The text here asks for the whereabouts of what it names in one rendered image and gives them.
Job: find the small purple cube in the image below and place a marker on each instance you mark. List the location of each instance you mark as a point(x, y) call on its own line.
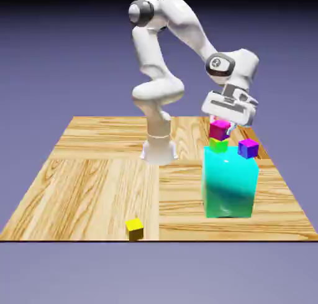
point(248, 148)

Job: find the large cyan box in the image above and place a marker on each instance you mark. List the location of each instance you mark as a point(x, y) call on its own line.
point(228, 184)

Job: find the small yellow cube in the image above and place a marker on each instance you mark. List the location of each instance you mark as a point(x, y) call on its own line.
point(134, 229)

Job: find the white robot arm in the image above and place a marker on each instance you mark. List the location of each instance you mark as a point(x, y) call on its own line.
point(154, 60)

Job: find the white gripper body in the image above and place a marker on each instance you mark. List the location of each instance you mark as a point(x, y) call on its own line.
point(227, 109)

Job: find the small magenta cube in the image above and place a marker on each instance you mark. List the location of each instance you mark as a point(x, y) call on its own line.
point(218, 130)

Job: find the small green cube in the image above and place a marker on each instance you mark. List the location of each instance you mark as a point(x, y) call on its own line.
point(218, 145)

